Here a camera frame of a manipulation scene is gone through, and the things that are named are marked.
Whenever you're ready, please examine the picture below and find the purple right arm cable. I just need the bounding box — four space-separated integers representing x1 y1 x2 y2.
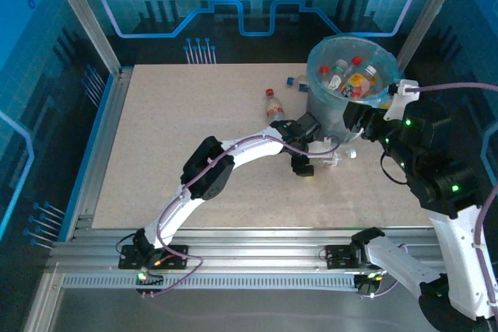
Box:
361 82 498 306

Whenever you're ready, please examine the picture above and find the grey slotted cable duct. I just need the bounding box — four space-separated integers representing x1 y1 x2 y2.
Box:
61 273 361 291

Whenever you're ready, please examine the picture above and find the grey plastic waste bin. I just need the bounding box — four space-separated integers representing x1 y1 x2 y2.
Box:
305 34 401 145

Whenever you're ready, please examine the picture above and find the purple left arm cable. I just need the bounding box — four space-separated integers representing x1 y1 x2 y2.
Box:
142 135 342 299

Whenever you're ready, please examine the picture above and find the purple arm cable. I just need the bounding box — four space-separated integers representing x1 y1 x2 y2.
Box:
361 82 498 306
142 135 342 299

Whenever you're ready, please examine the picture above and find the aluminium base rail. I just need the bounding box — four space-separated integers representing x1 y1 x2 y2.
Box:
48 226 468 271

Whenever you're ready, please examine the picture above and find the black controller box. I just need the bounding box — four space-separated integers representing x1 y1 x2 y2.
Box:
353 271 384 297

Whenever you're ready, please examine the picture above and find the aluminium side rail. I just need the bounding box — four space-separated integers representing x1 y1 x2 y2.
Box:
64 67 134 234

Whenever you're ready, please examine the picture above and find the tall clear bottle red cap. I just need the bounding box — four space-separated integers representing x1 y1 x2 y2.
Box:
265 88 288 121

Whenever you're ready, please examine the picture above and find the clear bottle red-white label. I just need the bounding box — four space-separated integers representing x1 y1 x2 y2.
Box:
310 145 358 169

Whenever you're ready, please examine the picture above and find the clear bottle blue cap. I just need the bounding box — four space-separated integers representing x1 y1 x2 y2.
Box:
286 74 311 93

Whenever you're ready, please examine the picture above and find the pink drink bottle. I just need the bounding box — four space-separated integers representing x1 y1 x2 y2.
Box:
342 65 379 98

